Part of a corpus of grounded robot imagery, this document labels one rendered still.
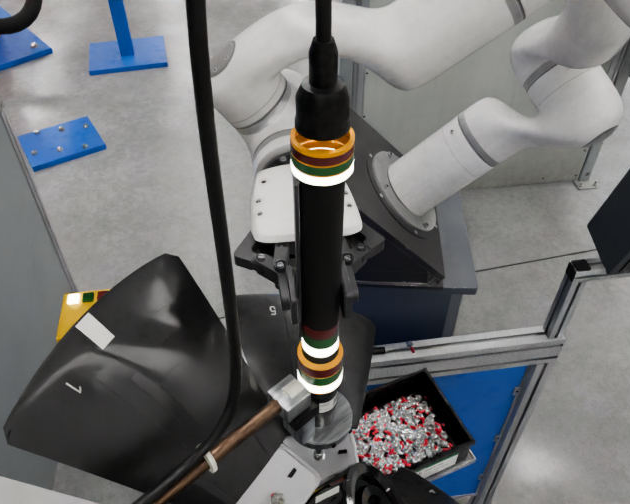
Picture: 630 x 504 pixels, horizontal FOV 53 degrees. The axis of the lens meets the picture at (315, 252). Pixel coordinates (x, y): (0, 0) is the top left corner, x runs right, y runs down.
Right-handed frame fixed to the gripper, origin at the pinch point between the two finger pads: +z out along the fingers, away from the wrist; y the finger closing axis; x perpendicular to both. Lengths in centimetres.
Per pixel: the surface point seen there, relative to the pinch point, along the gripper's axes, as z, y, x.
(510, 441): -36, -54, -104
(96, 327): -3.3, 19.8, -5.1
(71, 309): -37, 35, -40
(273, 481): 5.9, 5.4, -20.9
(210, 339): -4.3, 10.1, -10.1
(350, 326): -20.8, -8.0, -31.7
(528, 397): -34, -53, -82
